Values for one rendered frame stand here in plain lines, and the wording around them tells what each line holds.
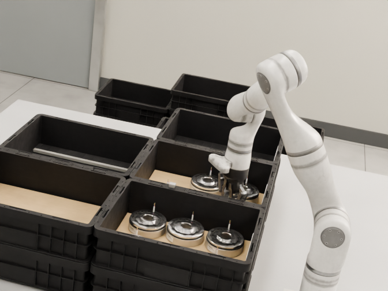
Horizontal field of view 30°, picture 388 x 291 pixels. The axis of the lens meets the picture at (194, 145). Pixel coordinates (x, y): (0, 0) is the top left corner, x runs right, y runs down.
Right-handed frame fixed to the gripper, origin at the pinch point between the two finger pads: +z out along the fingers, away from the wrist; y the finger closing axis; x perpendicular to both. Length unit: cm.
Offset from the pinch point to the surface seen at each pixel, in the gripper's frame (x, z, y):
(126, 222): 31.2, 2.3, 3.4
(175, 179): 5.9, 2.3, 23.5
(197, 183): 2.8, -0.6, 14.7
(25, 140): 47, -3, 49
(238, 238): 6.6, -0.6, -16.5
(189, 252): 28.8, -7.6, -28.0
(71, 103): -54, 85, 281
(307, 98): -196, 61, 209
